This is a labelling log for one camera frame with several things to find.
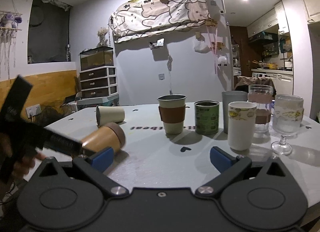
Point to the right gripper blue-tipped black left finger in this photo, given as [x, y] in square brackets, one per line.
[90, 169]

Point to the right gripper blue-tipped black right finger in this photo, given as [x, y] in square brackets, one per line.
[231, 169]

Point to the cream cup lying down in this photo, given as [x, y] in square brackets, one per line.
[106, 115]

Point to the white cup with cartoon band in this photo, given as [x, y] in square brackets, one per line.
[241, 124]

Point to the green patterned can cup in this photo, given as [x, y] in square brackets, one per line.
[206, 117]

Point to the glass cup with pink sleeve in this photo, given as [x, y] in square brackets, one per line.
[262, 95]

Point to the cream cup with brown sleeve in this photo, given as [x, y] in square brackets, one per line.
[172, 113]

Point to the person's hand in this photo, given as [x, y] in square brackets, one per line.
[22, 167]

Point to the brown wooden tumbler lying down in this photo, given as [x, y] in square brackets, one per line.
[108, 135]

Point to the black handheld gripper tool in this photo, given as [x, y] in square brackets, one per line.
[26, 137]

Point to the textured stemmed glass goblet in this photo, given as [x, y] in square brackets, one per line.
[287, 118]

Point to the white drawer unit dark drawers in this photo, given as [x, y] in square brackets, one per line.
[99, 82]

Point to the white kitchen counter cabinet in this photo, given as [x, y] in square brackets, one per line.
[282, 80]

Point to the glass terrarium tank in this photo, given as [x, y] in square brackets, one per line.
[96, 57]

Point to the white hanging bag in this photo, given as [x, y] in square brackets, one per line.
[200, 46]

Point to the dried flower vase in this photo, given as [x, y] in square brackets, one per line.
[102, 32]

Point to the cartoon patterned hanging fabric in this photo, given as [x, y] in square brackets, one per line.
[146, 18]

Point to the purple plush toy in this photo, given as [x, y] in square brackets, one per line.
[10, 20]

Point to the white wall power outlet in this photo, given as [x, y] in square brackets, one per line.
[33, 110]

